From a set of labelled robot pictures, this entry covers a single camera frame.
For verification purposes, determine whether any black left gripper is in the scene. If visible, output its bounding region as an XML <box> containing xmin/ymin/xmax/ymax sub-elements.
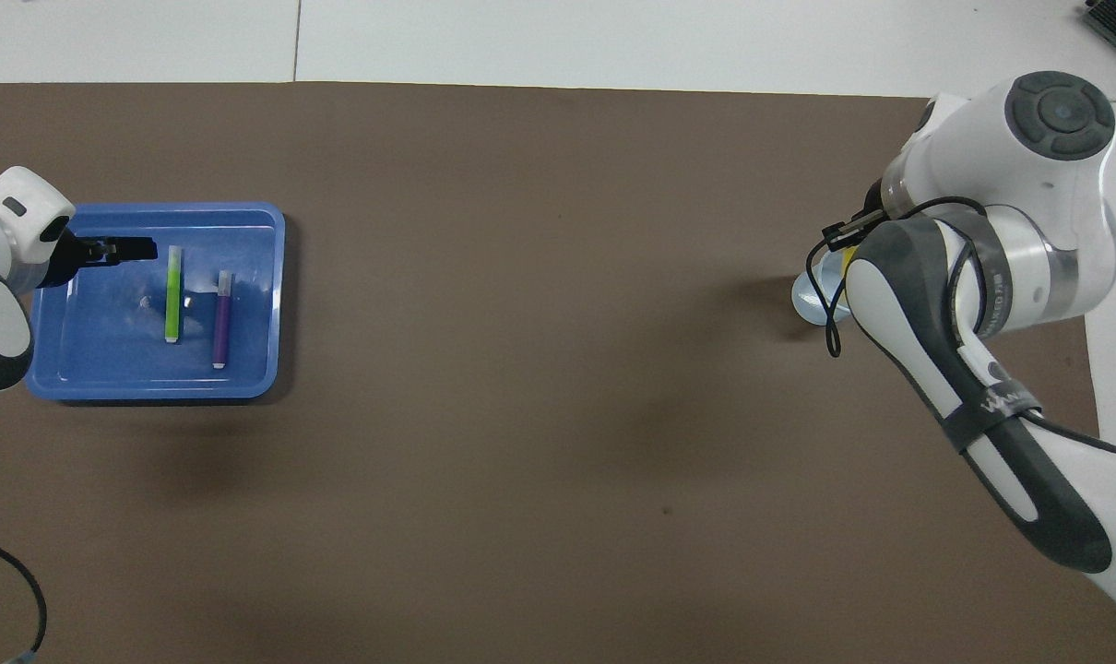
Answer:
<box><xmin>40</xmin><ymin>229</ymin><xmax>159</xmax><ymax>291</ymax></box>

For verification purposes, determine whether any green pen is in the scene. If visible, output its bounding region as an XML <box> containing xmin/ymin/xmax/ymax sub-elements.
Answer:
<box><xmin>164</xmin><ymin>244</ymin><xmax>184</xmax><ymax>345</ymax></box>

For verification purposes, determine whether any purple pen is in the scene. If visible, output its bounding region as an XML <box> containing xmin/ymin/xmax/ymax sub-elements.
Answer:
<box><xmin>211</xmin><ymin>269</ymin><xmax>235</xmax><ymax>371</ymax></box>

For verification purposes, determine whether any blue plastic tray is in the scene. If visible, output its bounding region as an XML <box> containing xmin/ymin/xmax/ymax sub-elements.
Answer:
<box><xmin>25</xmin><ymin>202</ymin><xmax>287</xmax><ymax>402</ymax></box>

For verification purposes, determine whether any translucent plastic cup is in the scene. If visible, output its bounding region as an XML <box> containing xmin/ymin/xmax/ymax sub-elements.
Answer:
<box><xmin>790</xmin><ymin>247</ymin><xmax>856</xmax><ymax>326</ymax></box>

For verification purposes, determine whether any brown table mat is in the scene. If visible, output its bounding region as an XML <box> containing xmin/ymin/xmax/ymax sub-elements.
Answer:
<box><xmin>0</xmin><ymin>81</ymin><xmax>1116</xmax><ymax>664</ymax></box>

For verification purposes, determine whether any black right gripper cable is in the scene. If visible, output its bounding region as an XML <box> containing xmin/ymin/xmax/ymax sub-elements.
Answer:
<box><xmin>804</xmin><ymin>196</ymin><xmax>1116</xmax><ymax>460</ymax></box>

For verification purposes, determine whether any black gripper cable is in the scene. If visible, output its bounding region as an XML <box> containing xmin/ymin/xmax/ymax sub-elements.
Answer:
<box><xmin>804</xmin><ymin>196</ymin><xmax>1116</xmax><ymax>460</ymax></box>
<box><xmin>0</xmin><ymin>532</ymin><xmax>48</xmax><ymax>664</ymax></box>

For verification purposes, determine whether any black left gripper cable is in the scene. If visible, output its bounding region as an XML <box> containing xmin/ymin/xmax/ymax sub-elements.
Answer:
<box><xmin>0</xmin><ymin>532</ymin><xmax>48</xmax><ymax>664</ymax></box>

